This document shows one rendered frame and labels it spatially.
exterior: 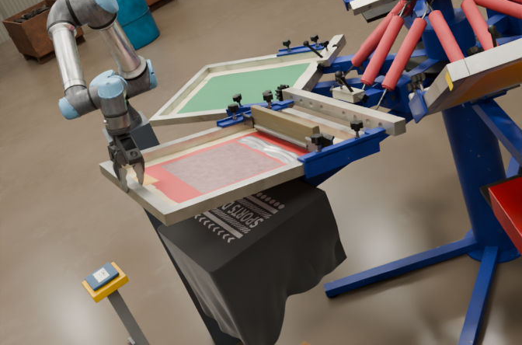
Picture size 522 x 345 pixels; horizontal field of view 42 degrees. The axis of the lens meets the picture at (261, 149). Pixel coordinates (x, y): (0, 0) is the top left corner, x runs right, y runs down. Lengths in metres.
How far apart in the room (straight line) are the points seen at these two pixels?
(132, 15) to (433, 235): 5.74
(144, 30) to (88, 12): 6.12
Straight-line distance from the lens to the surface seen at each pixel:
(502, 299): 3.14
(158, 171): 2.38
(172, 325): 3.68
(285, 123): 2.38
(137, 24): 8.52
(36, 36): 9.85
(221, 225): 2.38
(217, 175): 2.24
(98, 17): 2.47
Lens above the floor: 2.17
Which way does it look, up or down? 26 degrees down
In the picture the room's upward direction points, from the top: 22 degrees counter-clockwise
